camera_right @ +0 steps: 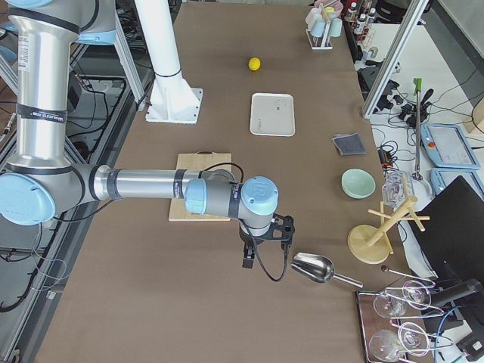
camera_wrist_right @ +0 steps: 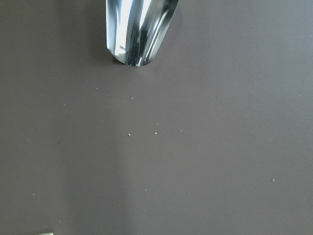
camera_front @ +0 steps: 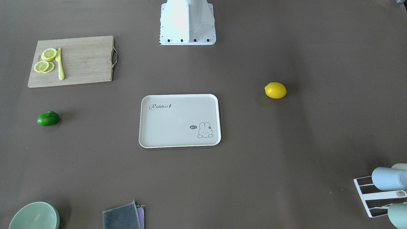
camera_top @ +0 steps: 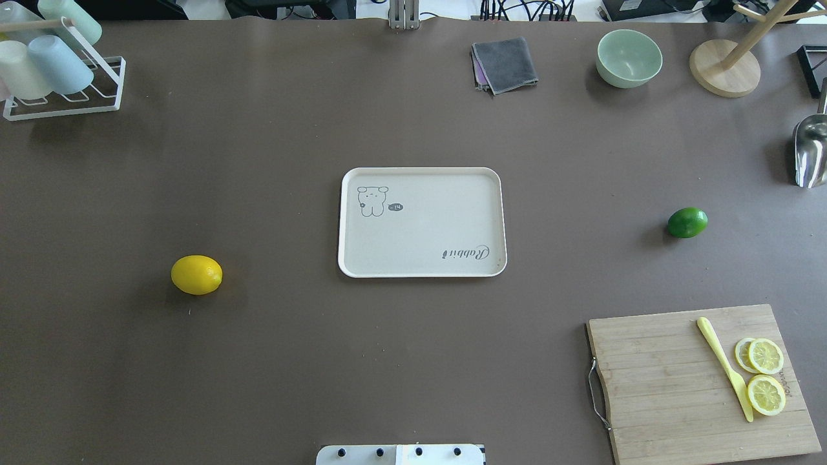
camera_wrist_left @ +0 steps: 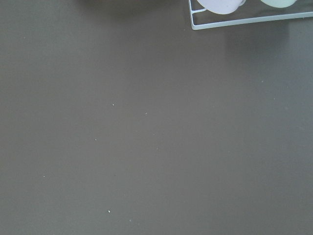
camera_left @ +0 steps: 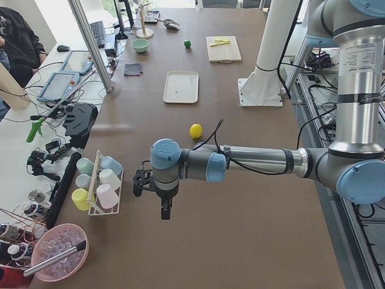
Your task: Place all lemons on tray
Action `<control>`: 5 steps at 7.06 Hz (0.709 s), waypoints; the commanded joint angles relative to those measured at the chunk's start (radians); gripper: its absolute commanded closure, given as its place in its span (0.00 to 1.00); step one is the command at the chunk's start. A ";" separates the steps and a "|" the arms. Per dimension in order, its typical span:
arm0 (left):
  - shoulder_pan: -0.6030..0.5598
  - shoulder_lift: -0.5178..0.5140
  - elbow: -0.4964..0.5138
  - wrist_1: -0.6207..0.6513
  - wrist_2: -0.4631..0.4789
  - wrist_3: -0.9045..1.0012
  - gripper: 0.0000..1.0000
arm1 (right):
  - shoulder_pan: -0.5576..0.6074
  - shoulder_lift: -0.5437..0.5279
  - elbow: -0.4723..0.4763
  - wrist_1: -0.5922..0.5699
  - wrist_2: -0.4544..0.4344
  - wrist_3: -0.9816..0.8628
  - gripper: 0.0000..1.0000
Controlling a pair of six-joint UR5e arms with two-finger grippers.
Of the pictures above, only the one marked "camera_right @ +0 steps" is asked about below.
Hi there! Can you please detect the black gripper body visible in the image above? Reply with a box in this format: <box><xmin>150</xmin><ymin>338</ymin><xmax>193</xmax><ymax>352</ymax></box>
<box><xmin>239</xmin><ymin>213</ymin><xmax>294</xmax><ymax>247</ymax></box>

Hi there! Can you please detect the yellow lemon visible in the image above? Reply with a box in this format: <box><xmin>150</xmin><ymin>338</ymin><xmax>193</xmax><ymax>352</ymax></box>
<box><xmin>247</xmin><ymin>57</ymin><xmax>262</xmax><ymax>72</ymax></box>

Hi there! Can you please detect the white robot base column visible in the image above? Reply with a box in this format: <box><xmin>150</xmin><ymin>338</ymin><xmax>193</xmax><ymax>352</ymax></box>
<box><xmin>135</xmin><ymin>0</ymin><xmax>203</xmax><ymax>125</ymax></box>

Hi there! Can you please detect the white rabbit tray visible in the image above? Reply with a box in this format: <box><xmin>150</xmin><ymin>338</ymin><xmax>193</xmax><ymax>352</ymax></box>
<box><xmin>250</xmin><ymin>92</ymin><xmax>296</xmax><ymax>137</ymax></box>

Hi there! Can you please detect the wine glass rack tray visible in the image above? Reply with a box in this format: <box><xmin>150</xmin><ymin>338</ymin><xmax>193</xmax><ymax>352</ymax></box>
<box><xmin>356</xmin><ymin>275</ymin><xmax>454</xmax><ymax>362</ymax></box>

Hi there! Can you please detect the metal scoop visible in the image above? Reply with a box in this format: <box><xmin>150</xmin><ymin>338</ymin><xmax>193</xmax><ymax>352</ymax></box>
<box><xmin>291</xmin><ymin>252</ymin><xmax>363</xmax><ymax>289</ymax></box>

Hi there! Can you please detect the wooden cutting board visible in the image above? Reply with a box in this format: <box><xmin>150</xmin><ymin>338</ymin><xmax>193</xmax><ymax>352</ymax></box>
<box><xmin>169</xmin><ymin>151</ymin><xmax>232</xmax><ymax>222</ymax></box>

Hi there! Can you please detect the mint green bowl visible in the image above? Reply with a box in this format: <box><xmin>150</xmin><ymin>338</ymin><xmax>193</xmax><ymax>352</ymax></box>
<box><xmin>341</xmin><ymin>169</ymin><xmax>376</xmax><ymax>199</ymax></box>

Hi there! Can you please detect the wooden mug tree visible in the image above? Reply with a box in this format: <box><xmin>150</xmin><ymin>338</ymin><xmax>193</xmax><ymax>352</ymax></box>
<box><xmin>347</xmin><ymin>173</ymin><xmax>431</xmax><ymax>265</ymax></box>

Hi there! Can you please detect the grey folded cloth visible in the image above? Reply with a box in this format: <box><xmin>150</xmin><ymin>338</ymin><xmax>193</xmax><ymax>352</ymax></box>
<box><xmin>332</xmin><ymin>133</ymin><xmax>367</xmax><ymax>156</ymax></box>

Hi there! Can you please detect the blue teach pendant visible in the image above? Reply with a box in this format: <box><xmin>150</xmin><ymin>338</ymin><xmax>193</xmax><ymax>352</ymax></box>
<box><xmin>420</xmin><ymin>124</ymin><xmax>480</xmax><ymax>170</ymax></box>
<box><xmin>430</xmin><ymin>168</ymin><xmax>469</xmax><ymax>195</ymax></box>

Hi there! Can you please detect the white cup rack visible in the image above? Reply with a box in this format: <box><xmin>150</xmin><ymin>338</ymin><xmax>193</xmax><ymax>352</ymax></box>
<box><xmin>306</xmin><ymin>0</ymin><xmax>343</xmax><ymax>50</ymax></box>

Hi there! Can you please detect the green handled grabber tool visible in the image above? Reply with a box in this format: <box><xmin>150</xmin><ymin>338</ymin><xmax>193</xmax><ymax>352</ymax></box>
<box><xmin>411</xmin><ymin>78</ymin><xmax>423</xmax><ymax>181</ymax></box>

